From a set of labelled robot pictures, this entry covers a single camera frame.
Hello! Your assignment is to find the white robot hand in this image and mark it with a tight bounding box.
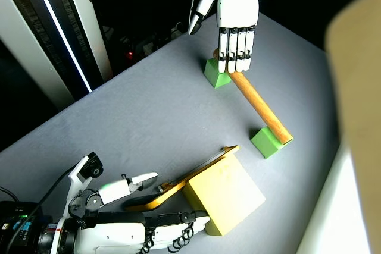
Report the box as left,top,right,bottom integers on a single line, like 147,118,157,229
187,0,260,74
68,172,211,254

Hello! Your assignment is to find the yellow hacksaw with black handle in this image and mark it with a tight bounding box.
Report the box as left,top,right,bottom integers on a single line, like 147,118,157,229
124,145,240,212

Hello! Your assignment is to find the round wooden dowel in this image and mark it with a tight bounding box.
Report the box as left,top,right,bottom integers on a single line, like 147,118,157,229
213,48,291,144

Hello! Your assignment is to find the green block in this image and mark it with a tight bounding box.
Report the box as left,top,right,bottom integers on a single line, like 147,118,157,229
249,126,294,159
203,57,232,89

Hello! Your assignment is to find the large pale yellow block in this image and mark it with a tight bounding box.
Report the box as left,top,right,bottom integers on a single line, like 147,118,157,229
182,154,266,237

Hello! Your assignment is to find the grey table cloth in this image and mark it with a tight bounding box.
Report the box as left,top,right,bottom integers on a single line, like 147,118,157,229
0,12,342,254

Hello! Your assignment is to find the blurred tan board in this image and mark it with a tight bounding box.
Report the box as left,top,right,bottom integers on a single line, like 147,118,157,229
324,0,381,254

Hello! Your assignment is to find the white column with light strip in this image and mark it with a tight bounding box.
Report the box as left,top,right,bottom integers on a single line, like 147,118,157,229
0,0,113,105

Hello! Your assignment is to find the blurred white panel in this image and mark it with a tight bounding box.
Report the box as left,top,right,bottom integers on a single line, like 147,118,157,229
296,143,373,254

